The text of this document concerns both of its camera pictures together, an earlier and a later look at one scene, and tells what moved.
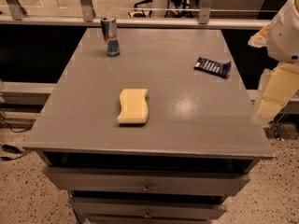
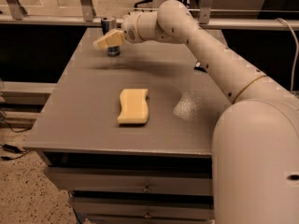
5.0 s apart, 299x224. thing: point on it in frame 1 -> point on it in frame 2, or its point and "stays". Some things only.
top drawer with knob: x=150 y=181 stays
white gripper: x=285 y=36 -> x=130 y=28
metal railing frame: x=13 y=12 stays
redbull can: x=109 y=34 stays
